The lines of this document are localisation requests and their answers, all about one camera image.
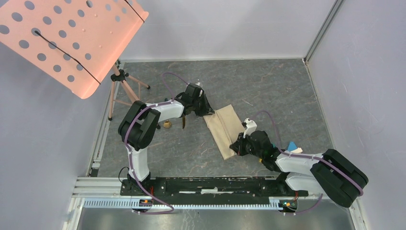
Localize pink perforated music stand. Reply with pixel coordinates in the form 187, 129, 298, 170
0, 0, 151, 121

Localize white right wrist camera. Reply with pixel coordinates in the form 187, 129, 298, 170
243, 118, 257, 138

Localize beige cloth napkin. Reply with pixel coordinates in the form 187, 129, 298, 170
203, 104, 245, 160

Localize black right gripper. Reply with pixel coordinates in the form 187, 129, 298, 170
230, 131, 263, 159

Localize white rectangular block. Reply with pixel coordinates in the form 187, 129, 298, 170
292, 148, 303, 153

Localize blue triangular block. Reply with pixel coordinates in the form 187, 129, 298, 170
287, 141, 298, 151

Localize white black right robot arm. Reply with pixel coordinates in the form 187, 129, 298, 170
229, 131, 369, 207

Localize aluminium frame rails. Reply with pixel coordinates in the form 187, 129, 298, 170
62, 0, 369, 230

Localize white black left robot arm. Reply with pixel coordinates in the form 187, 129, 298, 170
118, 83, 214, 195

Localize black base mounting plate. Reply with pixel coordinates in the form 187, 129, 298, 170
120, 176, 308, 205

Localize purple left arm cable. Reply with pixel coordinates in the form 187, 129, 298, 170
124, 72, 191, 216

